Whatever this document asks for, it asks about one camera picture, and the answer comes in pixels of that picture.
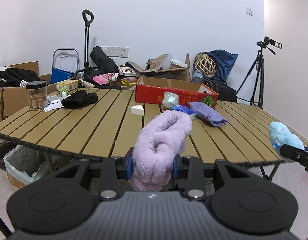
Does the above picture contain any lilac fluffy slipper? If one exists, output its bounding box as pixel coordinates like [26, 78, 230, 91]
[129, 111, 192, 191]

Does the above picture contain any light blue plush toy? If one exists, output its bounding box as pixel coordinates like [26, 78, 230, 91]
[268, 121, 305, 163]

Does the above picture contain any white wedge sponge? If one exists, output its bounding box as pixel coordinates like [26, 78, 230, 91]
[130, 105, 145, 116]

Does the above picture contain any blue handkerchief tissue pack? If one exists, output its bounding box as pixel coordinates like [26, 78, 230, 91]
[170, 105, 196, 120]

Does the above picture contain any purple knitted cloth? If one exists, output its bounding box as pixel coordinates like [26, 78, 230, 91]
[189, 102, 228, 127]

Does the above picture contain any tan folding slat table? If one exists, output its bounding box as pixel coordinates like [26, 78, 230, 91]
[0, 87, 308, 181]

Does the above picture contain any red fruit cardboard box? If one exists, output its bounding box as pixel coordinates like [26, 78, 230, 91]
[135, 76, 219, 108]

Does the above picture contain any black cloth on table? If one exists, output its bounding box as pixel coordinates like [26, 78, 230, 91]
[61, 90, 98, 109]

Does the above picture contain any black suitcase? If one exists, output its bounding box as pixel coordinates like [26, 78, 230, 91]
[203, 78, 237, 102]

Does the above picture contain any blue water bottle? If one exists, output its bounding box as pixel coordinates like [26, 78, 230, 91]
[191, 70, 203, 83]

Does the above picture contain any green white tube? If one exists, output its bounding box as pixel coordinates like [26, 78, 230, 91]
[60, 86, 67, 99]

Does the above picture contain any open brown cardboard box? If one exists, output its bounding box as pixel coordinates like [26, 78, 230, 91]
[141, 53, 191, 82]

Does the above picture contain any yellow small carton box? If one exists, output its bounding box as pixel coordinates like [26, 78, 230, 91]
[56, 79, 79, 92]

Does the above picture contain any woven rattan ball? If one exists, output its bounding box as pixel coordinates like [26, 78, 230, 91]
[194, 53, 217, 77]

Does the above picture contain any cardboard box with green liner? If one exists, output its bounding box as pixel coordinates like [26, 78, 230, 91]
[3, 145, 50, 189]

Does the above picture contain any dark blue fabric bag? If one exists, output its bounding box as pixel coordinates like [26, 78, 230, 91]
[193, 49, 238, 85]

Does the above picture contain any clear jar of snacks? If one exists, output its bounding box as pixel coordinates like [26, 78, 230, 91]
[25, 80, 48, 111]

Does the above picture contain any black folding cart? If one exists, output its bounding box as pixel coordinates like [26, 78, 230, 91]
[74, 9, 98, 80]

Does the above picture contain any black bag by wall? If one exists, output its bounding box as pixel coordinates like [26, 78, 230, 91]
[90, 46, 119, 74]

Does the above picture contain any black camera tripod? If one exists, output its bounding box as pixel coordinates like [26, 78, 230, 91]
[236, 36, 282, 109]

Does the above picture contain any white wall socket panel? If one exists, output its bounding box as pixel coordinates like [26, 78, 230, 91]
[101, 46, 129, 58]

